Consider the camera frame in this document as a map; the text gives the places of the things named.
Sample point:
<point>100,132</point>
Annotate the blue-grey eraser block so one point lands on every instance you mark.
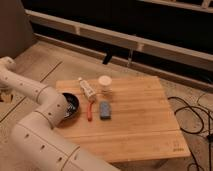
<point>105,110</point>

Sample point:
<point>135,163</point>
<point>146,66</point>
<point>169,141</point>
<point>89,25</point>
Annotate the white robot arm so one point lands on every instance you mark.
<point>34,134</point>

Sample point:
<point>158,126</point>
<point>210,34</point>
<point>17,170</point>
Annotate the white tube with label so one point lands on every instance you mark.
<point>87,89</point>

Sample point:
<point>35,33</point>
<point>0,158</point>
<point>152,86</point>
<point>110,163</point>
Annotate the light wooden table top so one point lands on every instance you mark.
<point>142,125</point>

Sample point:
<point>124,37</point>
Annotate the black round bowl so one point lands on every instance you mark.
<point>73,105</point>

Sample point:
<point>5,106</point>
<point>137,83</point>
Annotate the white shelf rail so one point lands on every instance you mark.
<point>155,48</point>

